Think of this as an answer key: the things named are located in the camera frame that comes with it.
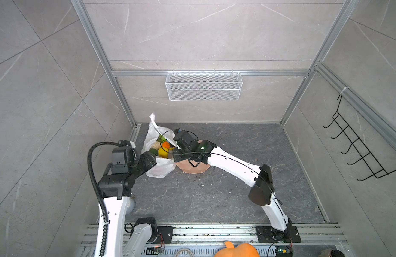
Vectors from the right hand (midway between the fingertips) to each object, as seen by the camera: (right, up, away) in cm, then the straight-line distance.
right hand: (176, 153), depth 80 cm
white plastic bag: (-8, -9, +8) cm, 14 cm away
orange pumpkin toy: (+30, -39, -14) cm, 51 cm away
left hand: (-9, 0, -11) cm, 14 cm away
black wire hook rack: (+80, +6, -12) cm, 81 cm away
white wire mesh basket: (+15, +41, +21) cm, 48 cm away
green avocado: (-17, -1, +18) cm, 25 cm away
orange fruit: (-9, +4, +17) cm, 20 cm away
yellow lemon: (-11, -1, +18) cm, 21 cm away
